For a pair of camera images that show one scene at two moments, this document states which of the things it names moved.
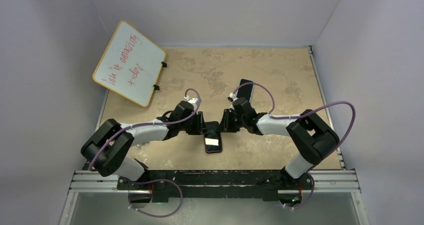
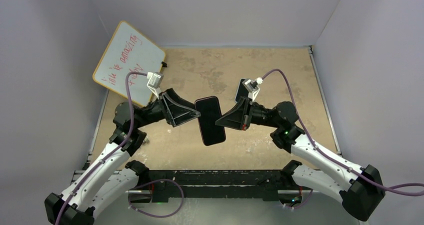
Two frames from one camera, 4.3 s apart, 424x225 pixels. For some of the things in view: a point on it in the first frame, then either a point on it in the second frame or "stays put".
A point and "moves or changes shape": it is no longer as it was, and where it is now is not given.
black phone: (213, 138) moves or changes shape
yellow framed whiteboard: (131, 64) stays put
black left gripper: (200, 128) to (179, 112)
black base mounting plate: (221, 185) stays put
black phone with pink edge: (213, 139) moves or changes shape
